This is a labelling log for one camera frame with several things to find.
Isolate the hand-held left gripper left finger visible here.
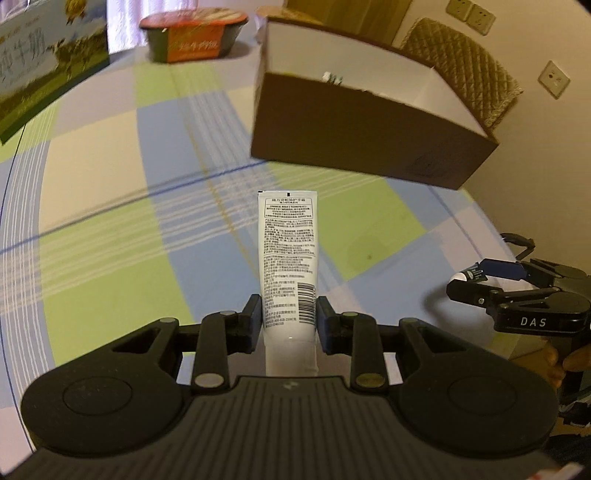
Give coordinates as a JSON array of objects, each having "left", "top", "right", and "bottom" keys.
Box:
[{"left": 112, "top": 294, "right": 265, "bottom": 394}]

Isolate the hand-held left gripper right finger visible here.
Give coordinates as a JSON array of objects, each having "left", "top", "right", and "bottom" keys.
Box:
[{"left": 317, "top": 295, "right": 468, "bottom": 394}]

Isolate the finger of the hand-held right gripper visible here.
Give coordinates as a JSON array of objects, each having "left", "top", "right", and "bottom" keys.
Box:
[
  {"left": 477, "top": 257, "right": 563, "bottom": 283},
  {"left": 445, "top": 279, "right": 563, "bottom": 315}
]

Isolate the small dark dropper bottle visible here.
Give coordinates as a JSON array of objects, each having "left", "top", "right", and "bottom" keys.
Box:
[{"left": 452, "top": 263, "right": 487, "bottom": 284}]

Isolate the white cream tube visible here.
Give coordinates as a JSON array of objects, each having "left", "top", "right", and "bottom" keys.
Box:
[{"left": 257, "top": 189, "right": 320, "bottom": 377}]

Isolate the brown cardboard box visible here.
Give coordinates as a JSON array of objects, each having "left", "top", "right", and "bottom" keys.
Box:
[{"left": 250, "top": 16, "right": 501, "bottom": 191}]

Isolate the desktop with checked tablecloth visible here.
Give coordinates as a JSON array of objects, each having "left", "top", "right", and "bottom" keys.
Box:
[{"left": 0, "top": 14, "right": 533, "bottom": 398}]

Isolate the person's right hand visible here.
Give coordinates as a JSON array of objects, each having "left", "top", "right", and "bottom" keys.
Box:
[{"left": 539, "top": 336, "right": 591, "bottom": 387}]

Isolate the quilted tan chair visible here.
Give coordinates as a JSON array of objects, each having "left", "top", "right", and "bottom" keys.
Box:
[{"left": 399, "top": 17, "right": 525, "bottom": 133}]

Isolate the wooden door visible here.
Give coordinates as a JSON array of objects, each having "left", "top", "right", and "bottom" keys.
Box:
[{"left": 286, "top": 0, "right": 413, "bottom": 48}]

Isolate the black instant meal bowl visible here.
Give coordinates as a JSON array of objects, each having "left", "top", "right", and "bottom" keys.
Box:
[{"left": 139, "top": 6, "right": 249, "bottom": 64}]

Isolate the milk carton gift box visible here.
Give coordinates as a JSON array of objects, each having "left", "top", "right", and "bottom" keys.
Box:
[{"left": 0, "top": 0, "right": 111, "bottom": 145}]

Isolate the black handle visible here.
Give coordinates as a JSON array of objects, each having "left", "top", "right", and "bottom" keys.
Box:
[{"left": 501, "top": 232, "right": 537, "bottom": 262}]

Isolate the white wall socket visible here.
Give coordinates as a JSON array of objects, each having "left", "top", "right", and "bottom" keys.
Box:
[
  {"left": 466, "top": 4, "right": 498, "bottom": 37},
  {"left": 537, "top": 59, "right": 571, "bottom": 99},
  {"left": 445, "top": 0, "right": 474, "bottom": 22}
]

